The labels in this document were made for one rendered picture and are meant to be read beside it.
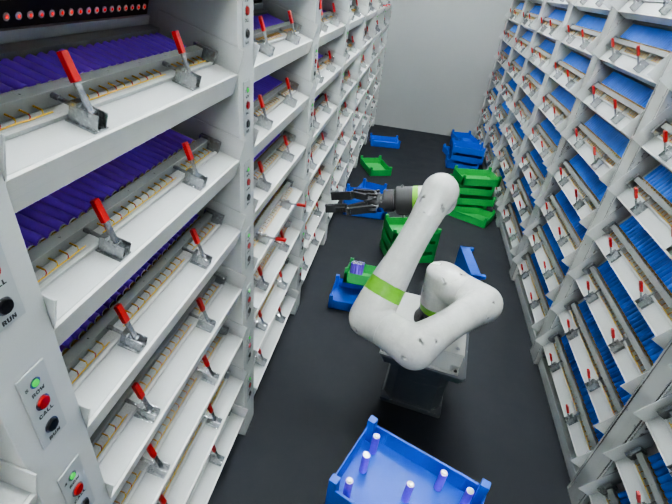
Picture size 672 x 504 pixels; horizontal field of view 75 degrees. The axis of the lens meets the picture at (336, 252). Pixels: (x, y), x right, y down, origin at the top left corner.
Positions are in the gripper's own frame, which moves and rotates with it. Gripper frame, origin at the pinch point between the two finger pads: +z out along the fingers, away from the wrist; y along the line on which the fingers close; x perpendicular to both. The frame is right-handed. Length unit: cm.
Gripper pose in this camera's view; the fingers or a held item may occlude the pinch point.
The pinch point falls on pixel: (335, 201)
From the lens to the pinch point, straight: 149.1
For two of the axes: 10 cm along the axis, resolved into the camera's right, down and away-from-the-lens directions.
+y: 1.8, -5.2, 8.4
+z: -9.8, 0.0, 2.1
